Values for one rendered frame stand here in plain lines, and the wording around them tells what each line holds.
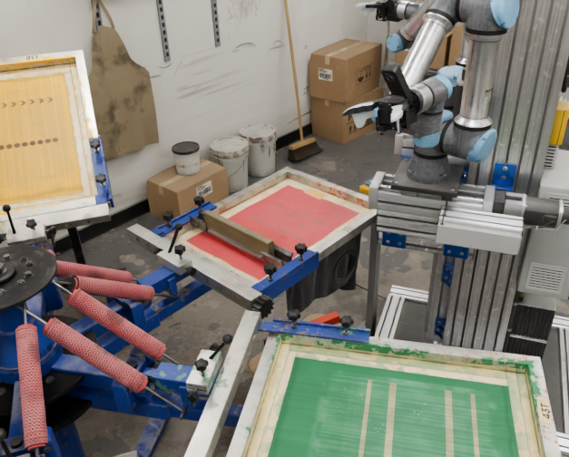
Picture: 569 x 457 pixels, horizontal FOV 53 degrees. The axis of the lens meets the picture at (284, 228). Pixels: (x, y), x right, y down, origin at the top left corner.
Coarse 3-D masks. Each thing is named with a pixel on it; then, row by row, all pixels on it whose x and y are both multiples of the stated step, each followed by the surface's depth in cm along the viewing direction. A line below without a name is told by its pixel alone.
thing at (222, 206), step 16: (272, 176) 266; (288, 176) 271; (304, 176) 265; (240, 192) 254; (256, 192) 258; (336, 192) 254; (352, 192) 250; (224, 208) 246; (352, 224) 228; (368, 224) 232; (176, 240) 222; (336, 240) 218; (320, 256) 213; (224, 272) 204
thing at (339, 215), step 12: (324, 204) 249; (336, 204) 249; (324, 216) 241; (336, 216) 241; (348, 216) 240; (324, 228) 232; (276, 240) 226; (288, 240) 226; (312, 240) 225; (240, 252) 220; (240, 264) 213; (252, 264) 213; (264, 264) 213; (252, 276) 207; (264, 276) 207
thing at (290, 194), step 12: (276, 192) 260; (288, 192) 260; (300, 192) 259; (252, 204) 252; (264, 204) 251; (300, 204) 250; (312, 204) 250; (240, 216) 243; (252, 228) 234; (264, 228) 234; (192, 240) 228; (204, 240) 228; (216, 240) 228; (216, 252) 221; (228, 252) 220
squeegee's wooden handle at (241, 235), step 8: (208, 216) 225; (216, 216) 223; (208, 224) 227; (216, 224) 223; (224, 224) 219; (232, 224) 218; (224, 232) 222; (232, 232) 218; (240, 232) 214; (248, 232) 212; (240, 240) 216; (248, 240) 213; (256, 240) 210; (264, 240) 207; (272, 240) 207; (256, 248) 212; (264, 248) 208; (272, 248) 209; (272, 256) 210
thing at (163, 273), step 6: (156, 270) 197; (162, 270) 197; (168, 270) 197; (150, 276) 195; (156, 276) 194; (162, 276) 194; (168, 276) 195; (174, 276) 197; (180, 276) 199; (186, 276) 201; (138, 282) 192; (144, 282) 192; (150, 282) 192; (156, 282) 192; (162, 282) 194; (156, 288) 192; (162, 288) 195
